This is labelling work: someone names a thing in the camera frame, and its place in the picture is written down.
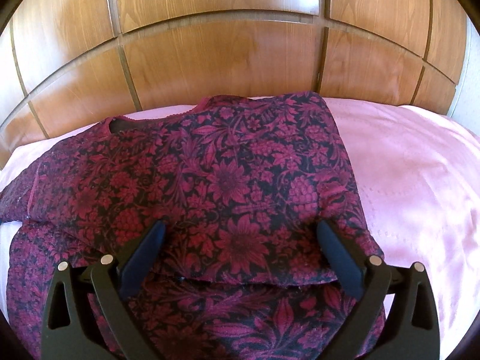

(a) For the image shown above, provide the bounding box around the red floral knit sweater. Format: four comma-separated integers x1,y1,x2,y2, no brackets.
1,92,380,359

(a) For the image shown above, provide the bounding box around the wooden panelled headboard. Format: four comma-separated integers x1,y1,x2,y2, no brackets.
1,0,467,162

